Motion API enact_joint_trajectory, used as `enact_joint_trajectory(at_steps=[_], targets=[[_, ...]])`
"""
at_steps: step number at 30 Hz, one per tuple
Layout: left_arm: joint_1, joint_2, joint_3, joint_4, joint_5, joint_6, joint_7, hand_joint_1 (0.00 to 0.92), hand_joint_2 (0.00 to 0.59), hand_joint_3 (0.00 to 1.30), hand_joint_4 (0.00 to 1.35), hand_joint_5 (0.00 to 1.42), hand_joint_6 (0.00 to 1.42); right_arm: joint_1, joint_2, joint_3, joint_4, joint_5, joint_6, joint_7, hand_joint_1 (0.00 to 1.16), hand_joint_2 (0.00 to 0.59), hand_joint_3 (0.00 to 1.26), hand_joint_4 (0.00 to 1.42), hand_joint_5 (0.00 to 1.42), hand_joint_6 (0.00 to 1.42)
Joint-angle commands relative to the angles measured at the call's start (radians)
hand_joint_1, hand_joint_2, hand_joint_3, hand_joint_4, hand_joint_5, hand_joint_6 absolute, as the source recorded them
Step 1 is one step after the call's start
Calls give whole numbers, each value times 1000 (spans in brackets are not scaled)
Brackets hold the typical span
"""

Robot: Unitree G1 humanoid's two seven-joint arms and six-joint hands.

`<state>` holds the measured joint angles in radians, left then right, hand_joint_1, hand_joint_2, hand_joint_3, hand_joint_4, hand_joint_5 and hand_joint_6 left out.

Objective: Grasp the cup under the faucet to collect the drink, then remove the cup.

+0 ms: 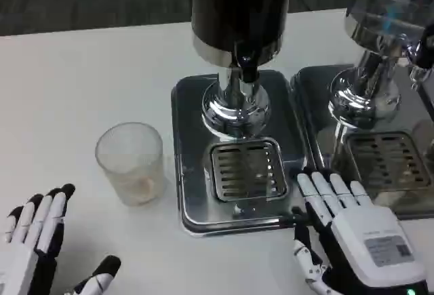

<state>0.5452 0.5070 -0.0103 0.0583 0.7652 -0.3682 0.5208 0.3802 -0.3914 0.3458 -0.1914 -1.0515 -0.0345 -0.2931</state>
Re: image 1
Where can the chrome tank drink dispenser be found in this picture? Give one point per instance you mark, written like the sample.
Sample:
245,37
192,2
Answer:
376,44

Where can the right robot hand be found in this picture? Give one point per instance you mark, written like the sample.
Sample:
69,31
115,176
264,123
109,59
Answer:
359,234

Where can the clear ribbed glass cup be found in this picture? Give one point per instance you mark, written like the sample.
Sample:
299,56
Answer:
132,164

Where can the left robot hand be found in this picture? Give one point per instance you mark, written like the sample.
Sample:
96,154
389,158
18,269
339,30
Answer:
30,240

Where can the steel drip tray with grid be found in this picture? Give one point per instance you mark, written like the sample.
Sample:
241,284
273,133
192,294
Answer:
237,179
383,159

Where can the dark tank drink dispenser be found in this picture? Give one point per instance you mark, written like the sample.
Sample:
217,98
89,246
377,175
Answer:
237,37

